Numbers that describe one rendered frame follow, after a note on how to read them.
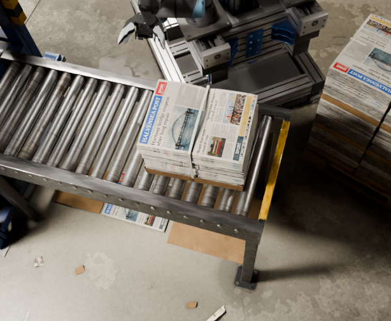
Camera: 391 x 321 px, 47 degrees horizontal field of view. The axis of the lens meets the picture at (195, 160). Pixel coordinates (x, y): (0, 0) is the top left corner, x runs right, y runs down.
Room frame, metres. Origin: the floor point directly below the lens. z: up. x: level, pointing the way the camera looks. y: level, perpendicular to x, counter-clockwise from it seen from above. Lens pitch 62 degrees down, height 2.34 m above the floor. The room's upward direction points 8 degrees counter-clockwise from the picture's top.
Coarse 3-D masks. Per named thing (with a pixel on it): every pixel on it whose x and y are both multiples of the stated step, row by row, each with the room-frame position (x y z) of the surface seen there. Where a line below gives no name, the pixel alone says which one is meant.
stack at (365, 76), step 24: (384, 24) 1.35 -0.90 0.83; (360, 48) 1.23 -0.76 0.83; (384, 48) 1.22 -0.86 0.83; (336, 72) 1.14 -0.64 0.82; (360, 72) 1.11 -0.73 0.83; (384, 72) 1.09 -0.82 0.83; (336, 96) 1.11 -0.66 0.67; (360, 96) 1.05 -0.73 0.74; (384, 96) 0.99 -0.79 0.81; (336, 120) 1.08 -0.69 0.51; (360, 120) 1.02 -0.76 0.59; (384, 120) 0.96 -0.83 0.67; (312, 144) 1.14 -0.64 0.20; (336, 144) 1.06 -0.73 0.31; (360, 144) 0.99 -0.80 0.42; (384, 144) 0.92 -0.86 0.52; (336, 168) 1.02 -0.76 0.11; (360, 168) 0.95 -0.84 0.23; (384, 168) 0.88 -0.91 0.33; (360, 192) 0.90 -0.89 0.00; (384, 192) 0.84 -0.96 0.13
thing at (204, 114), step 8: (200, 88) 0.99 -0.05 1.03; (200, 96) 0.95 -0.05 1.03; (208, 96) 0.95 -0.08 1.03; (200, 104) 0.92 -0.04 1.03; (208, 104) 0.91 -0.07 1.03; (192, 112) 0.89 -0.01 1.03; (208, 112) 0.88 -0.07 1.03; (192, 120) 0.85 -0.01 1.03; (200, 120) 0.85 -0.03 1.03; (192, 128) 0.82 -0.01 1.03; (200, 128) 0.82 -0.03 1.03; (200, 136) 0.79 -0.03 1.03; (184, 144) 0.76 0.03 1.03; (200, 144) 0.76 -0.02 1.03; (184, 152) 0.73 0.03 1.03; (192, 152) 0.73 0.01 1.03; (184, 160) 0.73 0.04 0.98; (192, 160) 0.72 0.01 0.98; (184, 168) 0.74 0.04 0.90; (192, 168) 0.73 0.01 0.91; (200, 176) 0.72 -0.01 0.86
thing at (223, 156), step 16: (224, 96) 0.94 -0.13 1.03; (240, 96) 0.93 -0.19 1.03; (256, 96) 0.92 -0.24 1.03; (224, 112) 0.87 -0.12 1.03; (240, 112) 0.86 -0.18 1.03; (256, 112) 0.89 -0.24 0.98; (208, 128) 0.81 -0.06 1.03; (224, 128) 0.81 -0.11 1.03; (240, 128) 0.80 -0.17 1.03; (208, 144) 0.75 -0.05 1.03; (224, 144) 0.74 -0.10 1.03; (240, 144) 0.73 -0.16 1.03; (208, 160) 0.70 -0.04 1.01; (224, 160) 0.68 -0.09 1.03; (240, 160) 0.67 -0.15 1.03; (208, 176) 0.71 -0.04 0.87; (224, 176) 0.69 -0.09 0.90; (240, 176) 0.66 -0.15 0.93
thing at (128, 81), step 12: (12, 60) 1.46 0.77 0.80; (24, 60) 1.45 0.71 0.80; (36, 60) 1.44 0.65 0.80; (48, 60) 1.43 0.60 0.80; (60, 72) 1.36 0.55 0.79; (72, 72) 1.34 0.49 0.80; (84, 72) 1.33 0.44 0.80; (96, 72) 1.32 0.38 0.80; (108, 72) 1.31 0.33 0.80; (132, 84) 1.23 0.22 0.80; (144, 84) 1.22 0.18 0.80; (156, 84) 1.21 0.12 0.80; (264, 108) 1.02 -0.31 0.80; (276, 108) 1.01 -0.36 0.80; (276, 120) 0.97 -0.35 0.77; (288, 120) 0.95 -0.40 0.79
